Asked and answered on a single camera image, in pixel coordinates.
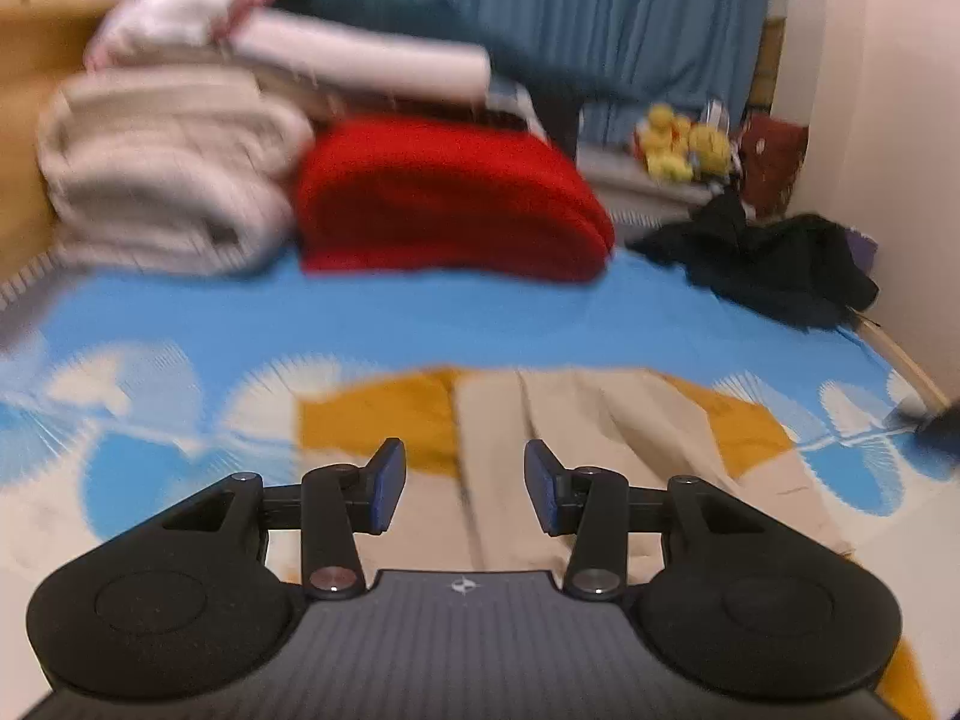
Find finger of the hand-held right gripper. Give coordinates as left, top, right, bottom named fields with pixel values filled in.
left=885, top=401, right=960, bottom=458

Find red quilt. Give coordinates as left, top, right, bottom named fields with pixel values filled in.
left=292, top=118, right=617, bottom=284

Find blue and white bed sheet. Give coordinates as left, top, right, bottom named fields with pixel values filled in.
left=0, top=240, right=960, bottom=691

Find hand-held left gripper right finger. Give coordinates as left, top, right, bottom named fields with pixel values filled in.
left=525, top=441, right=796, bottom=601

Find cream fleece blanket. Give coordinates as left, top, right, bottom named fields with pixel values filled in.
left=37, top=67, right=316, bottom=278

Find blue curtain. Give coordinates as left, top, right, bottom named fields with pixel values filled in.
left=412, top=0, right=773, bottom=147

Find beige and mustard hoodie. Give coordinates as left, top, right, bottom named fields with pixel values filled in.
left=300, top=366, right=938, bottom=720

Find grey window ledge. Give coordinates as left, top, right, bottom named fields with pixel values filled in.
left=577, top=146, right=713, bottom=222

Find folded white and pink linens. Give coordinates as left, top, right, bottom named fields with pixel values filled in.
left=232, top=15, right=492, bottom=102

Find wooden bed headboard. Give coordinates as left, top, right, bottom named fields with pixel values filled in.
left=0, top=0, right=106, bottom=286

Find wooden bed side rail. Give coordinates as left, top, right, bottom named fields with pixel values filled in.
left=855, top=311, right=953, bottom=410

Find dark blue shark plush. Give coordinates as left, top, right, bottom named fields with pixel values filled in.
left=270, top=0, right=653, bottom=158

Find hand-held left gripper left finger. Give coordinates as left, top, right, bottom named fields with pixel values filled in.
left=161, top=438, right=407, bottom=601

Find black clothes pile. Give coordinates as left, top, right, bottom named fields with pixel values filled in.
left=626, top=191, right=880, bottom=331

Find yellow plush toy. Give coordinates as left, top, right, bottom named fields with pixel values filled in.
left=686, top=124, right=732, bottom=181
left=636, top=105, right=685, bottom=181

